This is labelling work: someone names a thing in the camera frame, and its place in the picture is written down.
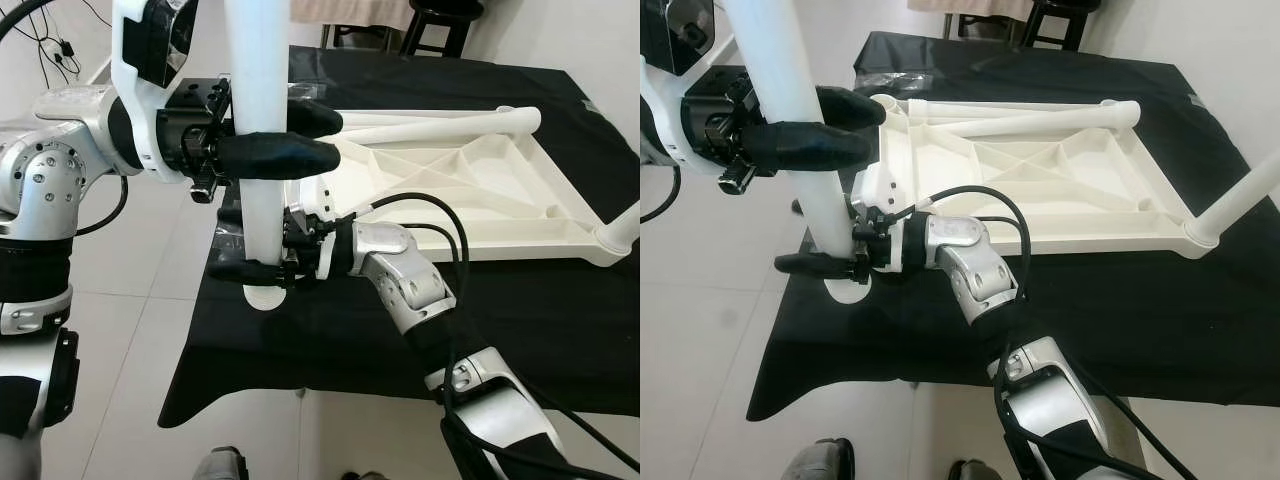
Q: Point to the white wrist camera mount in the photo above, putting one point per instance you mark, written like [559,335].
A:
[880,185]
[312,195]
[665,100]
[130,60]

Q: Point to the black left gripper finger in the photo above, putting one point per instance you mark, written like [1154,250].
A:
[280,155]
[815,147]
[315,118]
[855,108]

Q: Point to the black stool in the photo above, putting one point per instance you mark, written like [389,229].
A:
[440,12]
[1060,12]

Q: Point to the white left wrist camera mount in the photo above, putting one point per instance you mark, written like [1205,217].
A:
[665,100]
[130,60]

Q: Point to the clear plastic wrap piece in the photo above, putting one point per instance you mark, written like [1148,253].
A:
[900,80]
[230,243]

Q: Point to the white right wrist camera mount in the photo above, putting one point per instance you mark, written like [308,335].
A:
[880,185]
[312,195]

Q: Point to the beige cloth covered table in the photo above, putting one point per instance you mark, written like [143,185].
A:
[350,10]
[970,8]

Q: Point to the black table cloth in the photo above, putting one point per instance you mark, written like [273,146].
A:
[900,350]
[330,360]

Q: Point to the silver black robot leg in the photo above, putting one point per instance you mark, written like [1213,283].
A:
[220,465]
[368,476]
[970,472]
[820,462]

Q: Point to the white plastic children table top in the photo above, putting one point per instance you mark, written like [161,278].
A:
[1070,190]
[500,200]

